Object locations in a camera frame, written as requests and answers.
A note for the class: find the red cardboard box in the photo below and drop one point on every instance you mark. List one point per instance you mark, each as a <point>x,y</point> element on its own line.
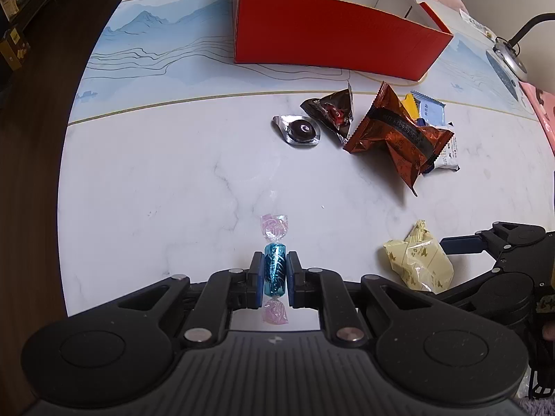
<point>329,30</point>

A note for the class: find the small white printed packet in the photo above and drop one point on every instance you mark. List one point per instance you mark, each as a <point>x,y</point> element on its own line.
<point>475,21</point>

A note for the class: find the blue candy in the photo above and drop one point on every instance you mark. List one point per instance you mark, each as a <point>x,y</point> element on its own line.
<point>274,271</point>

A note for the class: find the brown cardboard box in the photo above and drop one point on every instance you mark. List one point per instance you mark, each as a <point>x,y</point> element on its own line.
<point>13,47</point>

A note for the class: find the purple fuzzy cloth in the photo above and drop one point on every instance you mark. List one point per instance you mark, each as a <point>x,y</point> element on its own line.
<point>537,408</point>

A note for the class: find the pink printed pouch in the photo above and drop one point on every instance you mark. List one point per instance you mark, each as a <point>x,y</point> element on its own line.
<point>544,112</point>

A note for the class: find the silver desk lamp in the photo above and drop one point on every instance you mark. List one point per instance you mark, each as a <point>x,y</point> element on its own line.
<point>514,63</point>

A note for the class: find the light blue snack packet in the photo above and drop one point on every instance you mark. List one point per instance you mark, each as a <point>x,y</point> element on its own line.
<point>431,110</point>

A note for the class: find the silver foil chocolate packet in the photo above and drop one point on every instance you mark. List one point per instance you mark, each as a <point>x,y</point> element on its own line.
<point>286,123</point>

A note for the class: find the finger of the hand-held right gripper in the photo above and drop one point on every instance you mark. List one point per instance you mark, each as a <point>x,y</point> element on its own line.
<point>472,286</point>
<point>459,245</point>

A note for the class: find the pale yellow snack packet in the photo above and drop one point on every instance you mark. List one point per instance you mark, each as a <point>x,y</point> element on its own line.
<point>416,260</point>

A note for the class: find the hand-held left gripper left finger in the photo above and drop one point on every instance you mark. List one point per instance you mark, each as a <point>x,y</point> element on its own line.
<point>256,279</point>

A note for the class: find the copper brown snack packet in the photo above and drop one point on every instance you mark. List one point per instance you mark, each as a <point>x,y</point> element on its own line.
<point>390,134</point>

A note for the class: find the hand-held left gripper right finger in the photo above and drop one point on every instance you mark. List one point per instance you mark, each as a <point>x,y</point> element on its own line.
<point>295,281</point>

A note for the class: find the white snack packet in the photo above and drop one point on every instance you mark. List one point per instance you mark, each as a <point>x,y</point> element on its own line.
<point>448,156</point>

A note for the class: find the small dark brown packet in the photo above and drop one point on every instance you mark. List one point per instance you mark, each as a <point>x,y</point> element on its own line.
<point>331,110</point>

